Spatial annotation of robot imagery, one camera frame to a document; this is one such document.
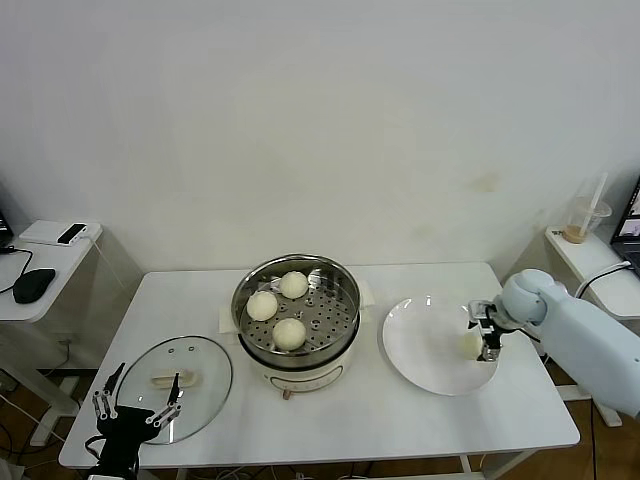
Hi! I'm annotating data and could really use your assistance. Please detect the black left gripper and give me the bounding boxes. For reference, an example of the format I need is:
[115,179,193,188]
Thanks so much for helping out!
[91,363,183,470]

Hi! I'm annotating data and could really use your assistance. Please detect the white round plate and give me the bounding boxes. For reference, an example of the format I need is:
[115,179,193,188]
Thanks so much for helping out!
[382,295,500,397]

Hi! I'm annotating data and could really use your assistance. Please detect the white drinking straw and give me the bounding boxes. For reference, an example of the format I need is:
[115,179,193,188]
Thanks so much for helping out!
[588,173,609,222]

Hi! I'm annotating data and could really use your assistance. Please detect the glass lid with cream handle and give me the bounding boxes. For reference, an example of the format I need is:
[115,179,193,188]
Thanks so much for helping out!
[115,334,235,445]

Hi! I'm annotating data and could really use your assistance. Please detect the laptop with grey window screen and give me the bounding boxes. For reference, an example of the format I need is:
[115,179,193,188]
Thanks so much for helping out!
[609,172,640,276]

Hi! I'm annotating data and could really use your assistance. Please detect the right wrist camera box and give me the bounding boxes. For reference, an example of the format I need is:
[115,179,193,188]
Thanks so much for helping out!
[467,299,497,321]

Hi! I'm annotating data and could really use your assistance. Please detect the white side table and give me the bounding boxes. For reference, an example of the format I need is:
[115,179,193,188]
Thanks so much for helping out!
[0,219,105,446]
[543,224,640,429]

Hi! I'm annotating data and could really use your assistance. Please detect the white electric cooker base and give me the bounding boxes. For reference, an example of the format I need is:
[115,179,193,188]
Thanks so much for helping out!
[238,319,359,402]

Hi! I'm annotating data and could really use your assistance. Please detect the laptop with dark text screen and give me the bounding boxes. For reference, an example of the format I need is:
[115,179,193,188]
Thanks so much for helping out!
[0,199,15,249]

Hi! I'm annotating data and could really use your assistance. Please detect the white steamed baozi bun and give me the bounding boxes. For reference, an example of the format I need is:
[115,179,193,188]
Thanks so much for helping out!
[246,291,280,322]
[271,317,307,351]
[459,332,485,362]
[278,270,310,300]

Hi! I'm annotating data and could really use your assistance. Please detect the black computer mouse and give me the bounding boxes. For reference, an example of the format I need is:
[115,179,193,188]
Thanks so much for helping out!
[12,268,57,304]

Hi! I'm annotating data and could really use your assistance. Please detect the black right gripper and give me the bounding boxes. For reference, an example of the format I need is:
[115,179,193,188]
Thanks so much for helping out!
[466,318,503,363]

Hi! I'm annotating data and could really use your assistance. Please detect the long black hanging cable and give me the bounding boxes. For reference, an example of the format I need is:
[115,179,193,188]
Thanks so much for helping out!
[588,399,601,480]

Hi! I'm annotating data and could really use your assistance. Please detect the thin black desk cable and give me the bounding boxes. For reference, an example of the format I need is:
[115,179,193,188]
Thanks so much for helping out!
[0,245,36,296]

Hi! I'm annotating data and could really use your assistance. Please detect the clear plastic drink cup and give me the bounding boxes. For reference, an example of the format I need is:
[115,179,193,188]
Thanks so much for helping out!
[563,197,613,246]

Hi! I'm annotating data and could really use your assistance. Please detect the perforated steel steamer basket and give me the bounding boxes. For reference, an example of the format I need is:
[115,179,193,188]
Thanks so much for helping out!
[231,254,361,369]

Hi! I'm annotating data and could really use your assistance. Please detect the small black white device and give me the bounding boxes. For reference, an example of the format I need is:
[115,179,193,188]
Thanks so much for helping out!
[57,223,89,246]
[18,220,91,246]

